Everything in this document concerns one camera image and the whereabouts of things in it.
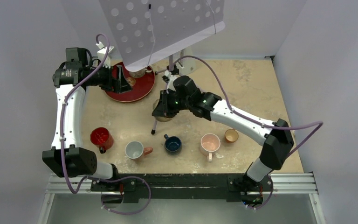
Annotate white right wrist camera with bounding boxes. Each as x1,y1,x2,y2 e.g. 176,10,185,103
162,70,177,85

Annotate cream round speckled mug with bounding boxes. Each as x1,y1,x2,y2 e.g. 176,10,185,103
152,99,178,122

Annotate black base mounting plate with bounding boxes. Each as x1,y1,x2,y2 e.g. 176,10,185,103
91,173,273,205

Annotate small orange cup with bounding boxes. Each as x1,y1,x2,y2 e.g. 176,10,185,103
224,129,239,143

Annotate perforated music stand desk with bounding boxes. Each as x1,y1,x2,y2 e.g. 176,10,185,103
100,0,225,71

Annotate aluminium frame rail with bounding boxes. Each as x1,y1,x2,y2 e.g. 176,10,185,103
37,173,326,224

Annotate dark red round tray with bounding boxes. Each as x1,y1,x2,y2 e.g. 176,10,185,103
105,62,156,103

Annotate red mug black handle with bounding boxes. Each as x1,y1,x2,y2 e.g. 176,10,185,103
90,127,114,154

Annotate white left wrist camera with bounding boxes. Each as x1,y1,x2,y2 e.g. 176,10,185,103
96,42,115,69

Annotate tall white floral mug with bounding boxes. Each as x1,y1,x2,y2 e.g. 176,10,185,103
129,68,149,78

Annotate white metronome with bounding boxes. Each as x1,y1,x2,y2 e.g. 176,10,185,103
179,47,197,75

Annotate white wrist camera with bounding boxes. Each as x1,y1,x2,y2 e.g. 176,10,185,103
162,70,177,85
96,42,115,69

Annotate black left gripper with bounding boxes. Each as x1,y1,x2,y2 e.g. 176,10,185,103
86,61,132,93

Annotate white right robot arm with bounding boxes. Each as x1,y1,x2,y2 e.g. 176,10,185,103
152,75,294,190

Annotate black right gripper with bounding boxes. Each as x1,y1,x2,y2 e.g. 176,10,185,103
154,89,192,116

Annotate pink dotted mug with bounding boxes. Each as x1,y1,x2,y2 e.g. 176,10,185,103
124,141,153,160

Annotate blue ribbed mug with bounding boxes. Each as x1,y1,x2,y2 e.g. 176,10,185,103
164,134,182,154

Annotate music stand tripod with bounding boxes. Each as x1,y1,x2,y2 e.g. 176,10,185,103
151,55,184,135

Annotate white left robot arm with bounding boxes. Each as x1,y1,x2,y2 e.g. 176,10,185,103
42,42,132,191

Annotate pale pink gradient mug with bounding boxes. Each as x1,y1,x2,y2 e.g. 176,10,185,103
199,133,221,162

